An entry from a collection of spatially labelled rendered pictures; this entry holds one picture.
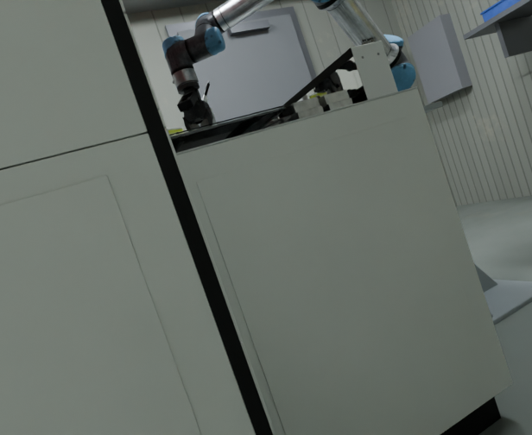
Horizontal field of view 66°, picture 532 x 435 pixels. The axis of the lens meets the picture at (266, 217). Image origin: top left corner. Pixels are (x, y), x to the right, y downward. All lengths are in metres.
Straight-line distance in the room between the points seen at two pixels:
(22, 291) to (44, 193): 0.11
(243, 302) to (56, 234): 0.37
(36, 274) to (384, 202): 0.67
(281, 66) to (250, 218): 2.92
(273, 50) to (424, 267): 2.91
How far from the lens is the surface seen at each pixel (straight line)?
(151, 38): 3.46
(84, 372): 0.55
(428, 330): 1.00
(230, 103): 3.34
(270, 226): 0.78
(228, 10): 1.48
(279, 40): 3.72
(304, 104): 1.16
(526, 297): 1.86
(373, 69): 1.07
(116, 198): 0.54
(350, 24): 1.39
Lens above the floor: 0.69
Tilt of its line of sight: 3 degrees down
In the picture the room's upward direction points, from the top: 19 degrees counter-clockwise
